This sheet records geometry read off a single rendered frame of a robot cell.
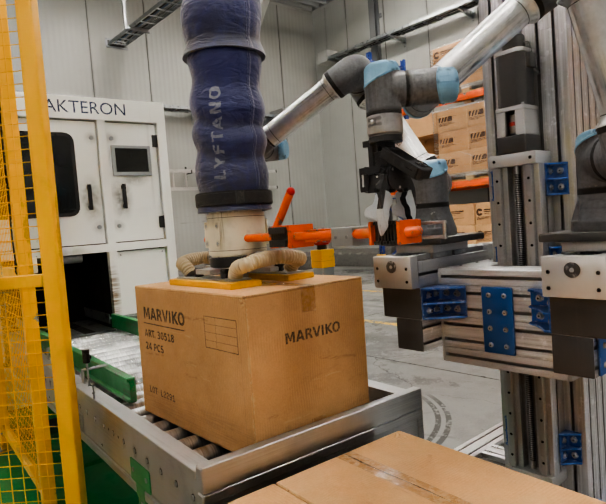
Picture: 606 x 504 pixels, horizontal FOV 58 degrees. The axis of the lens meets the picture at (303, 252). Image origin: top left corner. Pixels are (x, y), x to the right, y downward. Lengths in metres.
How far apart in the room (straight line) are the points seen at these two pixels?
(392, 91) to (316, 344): 0.65
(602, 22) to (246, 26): 0.88
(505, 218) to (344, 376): 0.63
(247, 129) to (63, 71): 9.28
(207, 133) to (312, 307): 0.56
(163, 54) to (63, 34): 1.87
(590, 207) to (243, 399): 0.92
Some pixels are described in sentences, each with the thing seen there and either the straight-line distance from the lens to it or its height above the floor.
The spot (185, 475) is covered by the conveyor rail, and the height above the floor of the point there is 0.56.
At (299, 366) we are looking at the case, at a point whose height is 0.75.
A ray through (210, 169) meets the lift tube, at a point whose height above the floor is 1.27.
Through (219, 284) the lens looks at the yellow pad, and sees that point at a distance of 1.45.
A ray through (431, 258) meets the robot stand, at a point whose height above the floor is 0.98.
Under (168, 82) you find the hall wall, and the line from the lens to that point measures 11.51.
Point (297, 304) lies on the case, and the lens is 1.37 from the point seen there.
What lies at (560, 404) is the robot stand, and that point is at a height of 0.55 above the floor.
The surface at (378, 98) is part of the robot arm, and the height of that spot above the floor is 1.35.
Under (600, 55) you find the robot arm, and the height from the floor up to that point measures 1.40.
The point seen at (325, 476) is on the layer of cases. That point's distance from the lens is 1.30.
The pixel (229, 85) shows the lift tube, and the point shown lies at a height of 1.50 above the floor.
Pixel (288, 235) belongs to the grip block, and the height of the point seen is 1.08.
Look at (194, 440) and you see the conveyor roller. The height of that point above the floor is 0.54.
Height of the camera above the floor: 1.11
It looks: 3 degrees down
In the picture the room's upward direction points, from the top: 4 degrees counter-clockwise
